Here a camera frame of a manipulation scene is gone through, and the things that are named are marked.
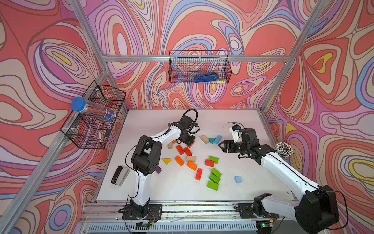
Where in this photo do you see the rear wire basket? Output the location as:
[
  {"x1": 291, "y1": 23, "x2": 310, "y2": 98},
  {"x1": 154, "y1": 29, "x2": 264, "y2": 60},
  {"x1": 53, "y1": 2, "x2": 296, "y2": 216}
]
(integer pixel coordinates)
[{"x1": 168, "y1": 49, "x2": 232, "y2": 84}]

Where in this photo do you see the left wire basket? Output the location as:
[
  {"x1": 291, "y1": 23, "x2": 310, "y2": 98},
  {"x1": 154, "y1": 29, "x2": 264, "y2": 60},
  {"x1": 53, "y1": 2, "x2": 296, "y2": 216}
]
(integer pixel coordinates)
[{"x1": 60, "y1": 81, "x2": 126, "y2": 149}]

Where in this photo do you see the red block front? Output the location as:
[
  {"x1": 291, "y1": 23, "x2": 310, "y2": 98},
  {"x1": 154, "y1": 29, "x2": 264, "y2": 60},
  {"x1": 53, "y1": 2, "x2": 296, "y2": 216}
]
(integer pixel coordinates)
[{"x1": 195, "y1": 168, "x2": 203, "y2": 181}]

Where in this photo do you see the purple cube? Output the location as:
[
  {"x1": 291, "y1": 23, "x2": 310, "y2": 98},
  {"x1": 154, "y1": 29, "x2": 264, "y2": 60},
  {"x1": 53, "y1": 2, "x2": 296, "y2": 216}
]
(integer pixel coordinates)
[{"x1": 156, "y1": 166, "x2": 162, "y2": 174}]

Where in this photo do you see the blue tool in basket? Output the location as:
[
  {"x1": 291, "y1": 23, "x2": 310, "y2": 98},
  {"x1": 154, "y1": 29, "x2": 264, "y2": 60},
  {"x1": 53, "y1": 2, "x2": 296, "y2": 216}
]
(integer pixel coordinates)
[{"x1": 194, "y1": 72, "x2": 219, "y2": 83}]

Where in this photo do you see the marker in left basket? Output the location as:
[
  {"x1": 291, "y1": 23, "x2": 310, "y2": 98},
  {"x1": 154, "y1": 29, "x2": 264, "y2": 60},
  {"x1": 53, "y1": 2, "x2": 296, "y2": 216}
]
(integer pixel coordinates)
[{"x1": 98, "y1": 132, "x2": 104, "y2": 149}]

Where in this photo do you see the red block pair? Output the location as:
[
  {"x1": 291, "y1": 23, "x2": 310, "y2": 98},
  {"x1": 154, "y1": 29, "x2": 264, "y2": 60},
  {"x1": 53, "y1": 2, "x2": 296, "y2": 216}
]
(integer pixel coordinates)
[
  {"x1": 176, "y1": 145, "x2": 185, "y2": 155},
  {"x1": 184, "y1": 147, "x2": 192, "y2": 157}
]

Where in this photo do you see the clear bottle blue cap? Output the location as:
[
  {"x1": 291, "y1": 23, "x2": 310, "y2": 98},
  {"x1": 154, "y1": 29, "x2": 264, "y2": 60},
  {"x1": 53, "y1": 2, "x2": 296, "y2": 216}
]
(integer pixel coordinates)
[{"x1": 71, "y1": 97, "x2": 116, "y2": 122}]

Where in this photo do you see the yellow triangle block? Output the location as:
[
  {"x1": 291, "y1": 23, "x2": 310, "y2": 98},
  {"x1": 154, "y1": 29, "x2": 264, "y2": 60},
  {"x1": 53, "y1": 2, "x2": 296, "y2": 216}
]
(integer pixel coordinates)
[{"x1": 162, "y1": 158, "x2": 172, "y2": 165}]

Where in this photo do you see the light blue long block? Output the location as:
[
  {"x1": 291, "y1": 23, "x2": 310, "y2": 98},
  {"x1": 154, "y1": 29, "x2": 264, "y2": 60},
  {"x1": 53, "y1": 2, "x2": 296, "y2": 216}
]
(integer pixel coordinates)
[{"x1": 214, "y1": 135, "x2": 222, "y2": 144}]

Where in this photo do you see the green block upper row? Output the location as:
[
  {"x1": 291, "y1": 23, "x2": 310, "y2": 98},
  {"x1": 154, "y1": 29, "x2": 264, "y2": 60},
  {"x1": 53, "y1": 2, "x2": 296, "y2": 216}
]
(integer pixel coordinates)
[{"x1": 211, "y1": 168, "x2": 222, "y2": 178}]

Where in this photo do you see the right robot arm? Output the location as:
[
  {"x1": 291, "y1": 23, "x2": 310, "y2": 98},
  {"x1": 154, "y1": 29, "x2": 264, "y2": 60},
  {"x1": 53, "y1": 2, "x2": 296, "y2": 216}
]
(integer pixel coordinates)
[{"x1": 218, "y1": 125, "x2": 340, "y2": 234}]

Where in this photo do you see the green block top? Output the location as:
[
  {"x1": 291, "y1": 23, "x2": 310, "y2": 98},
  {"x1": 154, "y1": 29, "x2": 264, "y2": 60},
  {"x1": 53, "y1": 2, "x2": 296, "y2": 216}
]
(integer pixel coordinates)
[{"x1": 209, "y1": 156, "x2": 219, "y2": 164}]

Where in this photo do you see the red block left pair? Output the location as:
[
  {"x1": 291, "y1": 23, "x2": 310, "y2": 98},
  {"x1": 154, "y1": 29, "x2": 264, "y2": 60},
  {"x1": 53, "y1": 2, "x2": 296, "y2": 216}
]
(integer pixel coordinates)
[{"x1": 176, "y1": 145, "x2": 185, "y2": 155}]

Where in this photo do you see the wire basket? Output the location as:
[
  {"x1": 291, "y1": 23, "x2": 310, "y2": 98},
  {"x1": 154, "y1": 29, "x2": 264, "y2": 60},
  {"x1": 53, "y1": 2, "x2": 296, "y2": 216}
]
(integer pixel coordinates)
[
  {"x1": 168, "y1": 49, "x2": 232, "y2": 84},
  {"x1": 60, "y1": 81, "x2": 126, "y2": 149}
]

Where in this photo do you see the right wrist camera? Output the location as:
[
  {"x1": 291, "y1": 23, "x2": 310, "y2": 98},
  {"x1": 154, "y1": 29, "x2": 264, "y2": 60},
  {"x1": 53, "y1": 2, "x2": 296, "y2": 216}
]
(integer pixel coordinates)
[{"x1": 229, "y1": 124, "x2": 242, "y2": 142}]

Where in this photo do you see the red block right pair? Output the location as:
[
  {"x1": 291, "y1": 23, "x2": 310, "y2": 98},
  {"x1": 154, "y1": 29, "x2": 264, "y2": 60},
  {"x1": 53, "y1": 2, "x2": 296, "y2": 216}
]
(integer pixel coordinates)
[{"x1": 184, "y1": 147, "x2": 192, "y2": 157}]

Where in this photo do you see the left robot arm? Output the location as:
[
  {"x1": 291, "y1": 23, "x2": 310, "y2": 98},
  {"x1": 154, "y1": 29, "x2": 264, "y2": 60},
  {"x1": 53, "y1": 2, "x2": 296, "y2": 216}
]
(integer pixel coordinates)
[{"x1": 119, "y1": 108, "x2": 200, "y2": 221}]

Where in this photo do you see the grey stapler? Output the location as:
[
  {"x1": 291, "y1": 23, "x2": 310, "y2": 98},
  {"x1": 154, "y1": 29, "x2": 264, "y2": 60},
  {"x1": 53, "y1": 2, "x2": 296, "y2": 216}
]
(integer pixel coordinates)
[{"x1": 111, "y1": 166, "x2": 130, "y2": 186}]

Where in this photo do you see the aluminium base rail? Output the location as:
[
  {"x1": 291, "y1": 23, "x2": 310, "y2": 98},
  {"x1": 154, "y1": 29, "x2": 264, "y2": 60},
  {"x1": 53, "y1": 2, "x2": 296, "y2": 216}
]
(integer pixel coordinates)
[{"x1": 73, "y1": 201, "x2": 305, "y2": 234}]

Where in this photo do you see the cup of pencils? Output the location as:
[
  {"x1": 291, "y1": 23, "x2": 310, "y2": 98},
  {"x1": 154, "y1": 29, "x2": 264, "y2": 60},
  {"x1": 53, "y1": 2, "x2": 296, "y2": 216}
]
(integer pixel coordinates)
[{"x1": 275, "y1": 142, "x2": 293, "y2": 159}]

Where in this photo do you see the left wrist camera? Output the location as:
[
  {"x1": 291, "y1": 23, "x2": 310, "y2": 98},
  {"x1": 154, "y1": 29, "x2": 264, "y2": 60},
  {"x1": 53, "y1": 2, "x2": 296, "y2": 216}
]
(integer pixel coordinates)
[{"x1": 188, "y1": 122, "x2": 200, "y2": 135}]

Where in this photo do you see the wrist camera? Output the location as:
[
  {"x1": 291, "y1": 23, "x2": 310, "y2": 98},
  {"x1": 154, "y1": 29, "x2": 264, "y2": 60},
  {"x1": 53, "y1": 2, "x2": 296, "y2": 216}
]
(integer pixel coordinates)
[
  {"x1": 188, "y1": 122, "x2": 200, "y2": 135},
  {"x1": 229, "y1": 124, "x2": 242, "y2": 142}
]

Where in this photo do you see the green block row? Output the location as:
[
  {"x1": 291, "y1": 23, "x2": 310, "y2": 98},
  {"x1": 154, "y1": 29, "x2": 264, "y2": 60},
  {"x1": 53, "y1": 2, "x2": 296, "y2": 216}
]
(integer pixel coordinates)
[
  {"x1": 211, "y1": 168, "x2": 222, "y2": 178},
  {"x1": 209, "y1": 174, "x2": 221, "y2": 184},
  {"x1": 207, "y1": 180, "x2": 219, "y2": 191}
]

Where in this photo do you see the green block middle row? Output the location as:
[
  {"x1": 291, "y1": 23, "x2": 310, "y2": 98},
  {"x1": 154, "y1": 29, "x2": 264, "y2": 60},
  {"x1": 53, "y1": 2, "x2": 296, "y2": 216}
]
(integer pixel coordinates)
[{"x1": 209, "y1": 174, "x2": 221, "y2": 184}]

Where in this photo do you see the light blue cube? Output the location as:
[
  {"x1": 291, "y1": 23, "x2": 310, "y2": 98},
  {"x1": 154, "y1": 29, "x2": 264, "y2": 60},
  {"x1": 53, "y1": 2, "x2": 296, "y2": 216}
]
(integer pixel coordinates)
[{"x1": 234, "y1": 176, "x2": 243, "y2": 184}]

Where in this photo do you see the green block lower row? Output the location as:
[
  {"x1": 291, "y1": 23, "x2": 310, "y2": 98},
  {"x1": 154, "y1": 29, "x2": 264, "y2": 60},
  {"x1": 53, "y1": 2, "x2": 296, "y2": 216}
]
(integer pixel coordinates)
[{"x1": 207, "y1": 180, "x2": 219, "y2": 191}]

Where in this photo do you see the red block small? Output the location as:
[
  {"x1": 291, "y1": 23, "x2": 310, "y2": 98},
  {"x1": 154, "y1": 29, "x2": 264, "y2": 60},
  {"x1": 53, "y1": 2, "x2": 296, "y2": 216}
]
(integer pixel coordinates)
[{"x1": 205, "y1": 160, "x2": 215, "y2": 167}]

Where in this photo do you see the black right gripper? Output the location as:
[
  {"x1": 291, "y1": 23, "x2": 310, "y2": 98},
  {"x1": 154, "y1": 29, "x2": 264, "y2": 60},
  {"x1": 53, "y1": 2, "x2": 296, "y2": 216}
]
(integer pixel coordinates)
[{"x1": 218, "y1": 140, "x2": 249, "y2": 154}]

